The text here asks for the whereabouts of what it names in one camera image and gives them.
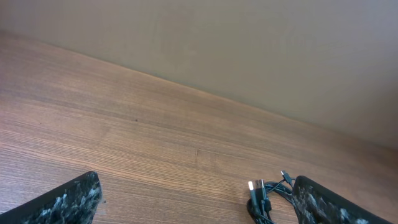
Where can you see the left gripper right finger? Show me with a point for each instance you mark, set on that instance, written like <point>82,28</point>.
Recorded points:
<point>313,204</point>

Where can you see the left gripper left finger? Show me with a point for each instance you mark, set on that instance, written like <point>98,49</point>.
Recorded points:
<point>73,202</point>

